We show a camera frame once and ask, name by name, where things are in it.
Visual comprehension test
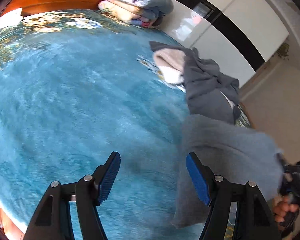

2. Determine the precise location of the light grey fleece garment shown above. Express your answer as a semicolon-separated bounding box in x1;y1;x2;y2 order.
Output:
172;115;282;229

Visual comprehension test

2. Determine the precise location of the person's right hand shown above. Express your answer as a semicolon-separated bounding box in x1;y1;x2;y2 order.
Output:
273;196;299;231

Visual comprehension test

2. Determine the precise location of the dark grey hooded jacket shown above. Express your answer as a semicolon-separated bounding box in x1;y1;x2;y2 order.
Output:
149;41;240;124

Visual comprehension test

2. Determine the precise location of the blue floral bed blanket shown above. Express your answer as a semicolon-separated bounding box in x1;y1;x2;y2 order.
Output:
0;10;202;239

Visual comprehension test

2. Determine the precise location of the green potted plant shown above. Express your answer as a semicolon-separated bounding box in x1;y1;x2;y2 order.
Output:
276;42;290;60

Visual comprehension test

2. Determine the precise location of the pink white fleece garment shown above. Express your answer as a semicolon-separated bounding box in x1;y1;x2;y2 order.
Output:
153;48;186;85

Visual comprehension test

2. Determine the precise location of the white black glossy wardrobe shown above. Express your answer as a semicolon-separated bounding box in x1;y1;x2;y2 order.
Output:
160;0;288;86

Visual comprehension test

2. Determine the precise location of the folded light blue quilt stack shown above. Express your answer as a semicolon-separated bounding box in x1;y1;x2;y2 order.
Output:
98;0;174;28

